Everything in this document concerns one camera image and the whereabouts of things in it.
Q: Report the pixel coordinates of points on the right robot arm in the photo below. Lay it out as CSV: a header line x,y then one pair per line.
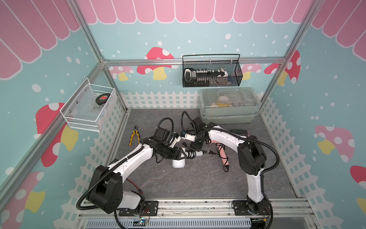
x,y
251,156

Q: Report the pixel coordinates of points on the white wire mesh basket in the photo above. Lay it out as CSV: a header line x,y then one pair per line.
x,y
82,112

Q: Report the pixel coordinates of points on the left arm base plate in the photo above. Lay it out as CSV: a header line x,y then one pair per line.
x,y
148,208

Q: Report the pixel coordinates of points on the black wire mesh basket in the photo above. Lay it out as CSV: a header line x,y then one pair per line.
x,y
224,62

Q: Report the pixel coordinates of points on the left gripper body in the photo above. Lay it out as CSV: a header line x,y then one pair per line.
x,y
168,152

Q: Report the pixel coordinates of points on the yellow handled pliers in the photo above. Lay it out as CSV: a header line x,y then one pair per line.
x,y
135,133

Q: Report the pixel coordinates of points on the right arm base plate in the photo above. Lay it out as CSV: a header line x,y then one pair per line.
x,y
250,208

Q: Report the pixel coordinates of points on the black magenta hair dryer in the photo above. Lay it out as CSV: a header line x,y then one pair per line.
x,y
241,132

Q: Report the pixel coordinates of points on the green clear-lid storage box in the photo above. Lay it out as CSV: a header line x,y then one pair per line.
x,y
229,105

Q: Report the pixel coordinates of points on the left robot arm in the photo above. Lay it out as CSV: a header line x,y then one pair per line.
x,y
106,191

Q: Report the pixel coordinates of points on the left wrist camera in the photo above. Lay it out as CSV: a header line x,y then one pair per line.
x,y
174,140

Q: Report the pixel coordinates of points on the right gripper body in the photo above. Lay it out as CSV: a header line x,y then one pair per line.
x,y
196,144

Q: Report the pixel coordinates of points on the black red tape measure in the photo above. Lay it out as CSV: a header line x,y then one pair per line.
x,y
102,99

